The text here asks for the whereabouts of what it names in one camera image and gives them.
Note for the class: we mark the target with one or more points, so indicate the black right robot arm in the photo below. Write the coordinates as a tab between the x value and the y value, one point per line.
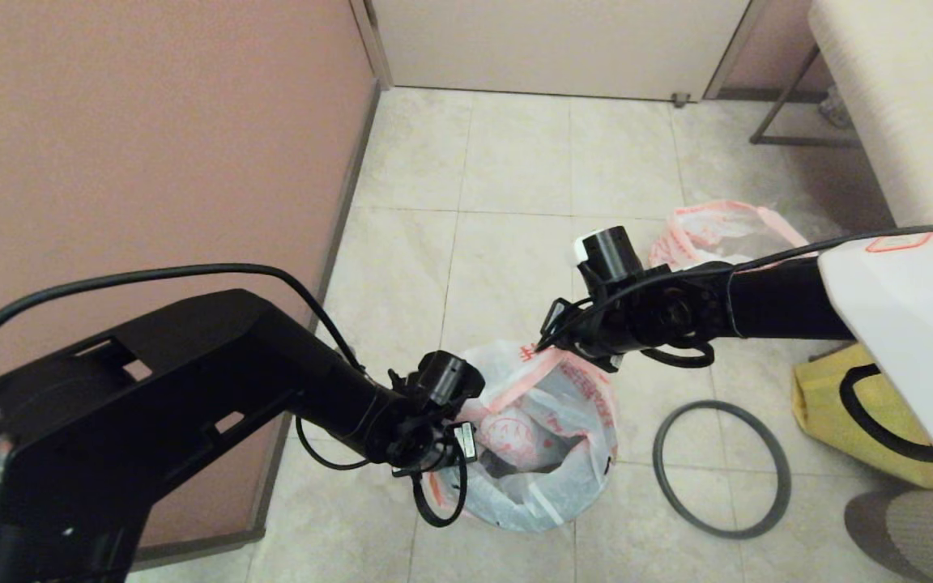
879	308

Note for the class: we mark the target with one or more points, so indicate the small metal floor stop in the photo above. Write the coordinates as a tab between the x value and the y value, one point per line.
681	100

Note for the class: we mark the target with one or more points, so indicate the beige partition panel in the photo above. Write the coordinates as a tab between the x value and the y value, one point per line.
555	40

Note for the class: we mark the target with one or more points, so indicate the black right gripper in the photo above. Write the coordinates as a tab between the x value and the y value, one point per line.
636	320

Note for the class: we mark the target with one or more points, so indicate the white red bag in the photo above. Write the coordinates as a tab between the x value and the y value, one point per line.
717	235

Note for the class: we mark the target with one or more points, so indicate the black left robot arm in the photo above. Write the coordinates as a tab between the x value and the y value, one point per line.
159	405

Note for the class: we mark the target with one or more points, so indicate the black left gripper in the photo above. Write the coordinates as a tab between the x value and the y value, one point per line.
426	437

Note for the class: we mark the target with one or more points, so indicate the yellow fabric tote bag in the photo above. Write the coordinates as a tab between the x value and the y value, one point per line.
847	413

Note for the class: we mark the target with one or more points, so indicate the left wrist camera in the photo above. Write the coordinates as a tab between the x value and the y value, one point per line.
398	379

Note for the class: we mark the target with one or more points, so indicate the white plastic bag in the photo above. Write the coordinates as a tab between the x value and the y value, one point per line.
547	421

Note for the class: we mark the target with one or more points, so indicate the pink brown partition panel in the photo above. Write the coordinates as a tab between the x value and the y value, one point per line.
151	121

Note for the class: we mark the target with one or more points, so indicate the cream ribbed bench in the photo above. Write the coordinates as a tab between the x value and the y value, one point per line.
920	105

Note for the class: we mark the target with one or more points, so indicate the dark metal bench frame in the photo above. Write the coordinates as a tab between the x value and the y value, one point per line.
790	141

